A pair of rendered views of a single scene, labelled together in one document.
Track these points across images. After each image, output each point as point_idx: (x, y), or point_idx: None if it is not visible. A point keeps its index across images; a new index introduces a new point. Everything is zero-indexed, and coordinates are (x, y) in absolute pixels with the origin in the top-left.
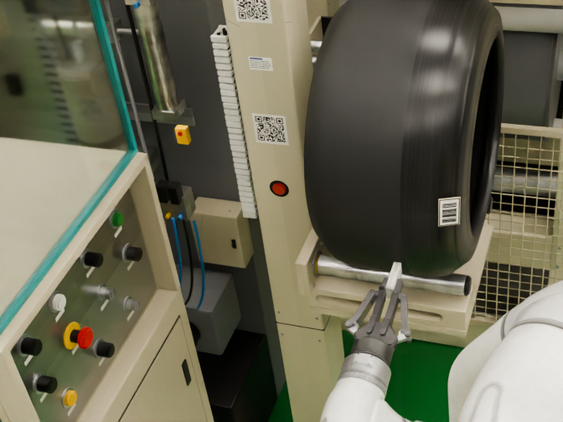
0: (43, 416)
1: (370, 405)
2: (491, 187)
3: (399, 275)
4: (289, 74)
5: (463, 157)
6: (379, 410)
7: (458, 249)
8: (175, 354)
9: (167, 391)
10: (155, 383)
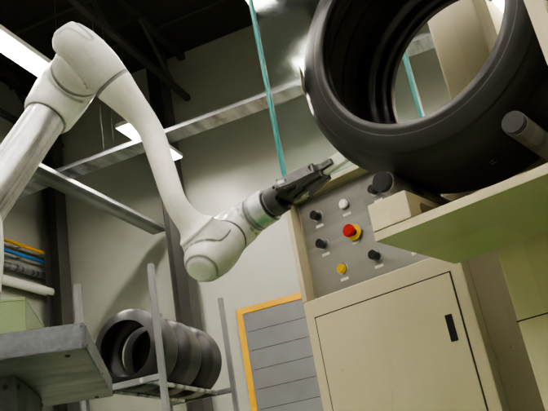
0: (322, 266)
1: (228, 207)
2: (465, 88)
3: (337, 158)
4: (434, 44)
5: (310, 36)
6: (225, 209)
7: (323, 120)
8: (436, 299)
9: (421, 324)
10: (404, 304)
